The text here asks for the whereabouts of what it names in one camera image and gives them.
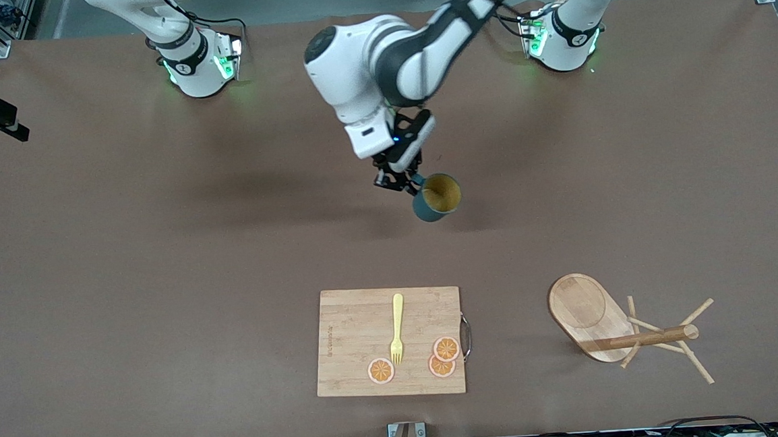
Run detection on dark teal cup yellow inside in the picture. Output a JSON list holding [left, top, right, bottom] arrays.
[[411, 171, 463, 224]]

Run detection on wooden mug tree rack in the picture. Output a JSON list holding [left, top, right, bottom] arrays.
[[547, 264, 719, 395]]

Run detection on yellow plastic fork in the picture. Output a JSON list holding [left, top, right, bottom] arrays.
[[386, 293, 409, 366]]

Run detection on bamboo cutting board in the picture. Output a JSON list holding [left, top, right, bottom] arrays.
[[311, 281, 476, 403]]

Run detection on orange slice toy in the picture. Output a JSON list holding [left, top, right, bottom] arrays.
[[432, 335, 461, 363], [428, 353, 458, 379], [367, 357, 396, 386]]

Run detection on black cable at arm base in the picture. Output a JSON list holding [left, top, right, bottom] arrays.
[[494, 0, 531, 40], [156, 0, 248, 51]]

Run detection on black looping cable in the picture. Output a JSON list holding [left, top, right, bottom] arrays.
[[655, 413, 775, 437]]

